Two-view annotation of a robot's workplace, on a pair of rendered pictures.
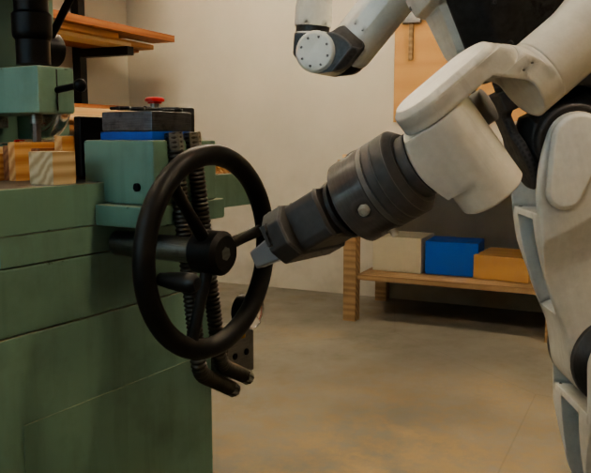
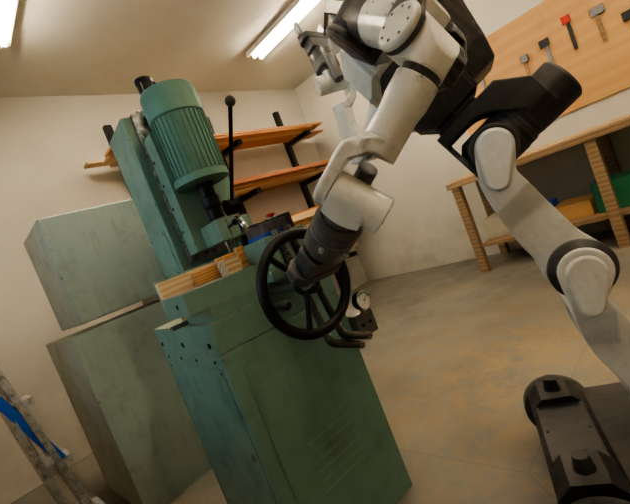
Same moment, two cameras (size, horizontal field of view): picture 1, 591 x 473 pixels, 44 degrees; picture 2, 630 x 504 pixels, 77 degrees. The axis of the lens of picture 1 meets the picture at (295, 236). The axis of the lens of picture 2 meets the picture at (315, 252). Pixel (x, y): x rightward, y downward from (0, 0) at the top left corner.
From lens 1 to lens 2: 0.31 m
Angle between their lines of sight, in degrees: 22
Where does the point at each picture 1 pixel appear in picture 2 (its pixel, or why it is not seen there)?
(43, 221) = (229, 292)
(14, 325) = (230, 344)
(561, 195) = (495, 182)
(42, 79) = (219, 225)
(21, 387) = (243, 372)
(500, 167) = (373, 204)
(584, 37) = (393, 112)
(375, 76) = not seen: hidden behind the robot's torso
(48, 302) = (244, 329)
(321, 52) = not seen: hidden behind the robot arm
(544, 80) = (378, 147)
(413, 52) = not seen: hidden behind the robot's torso
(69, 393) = (271, 368)
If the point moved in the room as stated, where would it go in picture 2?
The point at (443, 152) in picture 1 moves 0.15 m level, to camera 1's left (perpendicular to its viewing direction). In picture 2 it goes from (339, 208) to (261, 239)
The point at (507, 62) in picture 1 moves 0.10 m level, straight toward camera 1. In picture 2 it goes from (352, 147) to (317, 151)
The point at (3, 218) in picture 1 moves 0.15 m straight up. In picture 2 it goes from (208, 298) to (186, 245)
